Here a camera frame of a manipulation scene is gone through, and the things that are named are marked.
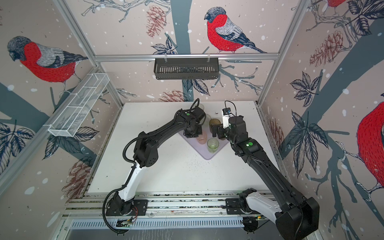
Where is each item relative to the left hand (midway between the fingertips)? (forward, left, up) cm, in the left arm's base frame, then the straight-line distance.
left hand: (199, 136), depth 91 cm
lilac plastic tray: (-5, -2, -8) cm, 10 cm away
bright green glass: (-3, -9, -7) cm, 11 cm away
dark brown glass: (+12, -10, -1) cm, 16 cm away
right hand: (-3, -10, +16) cm, 19 cm away
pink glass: (+2, -2, -6) cm, 7 cm away
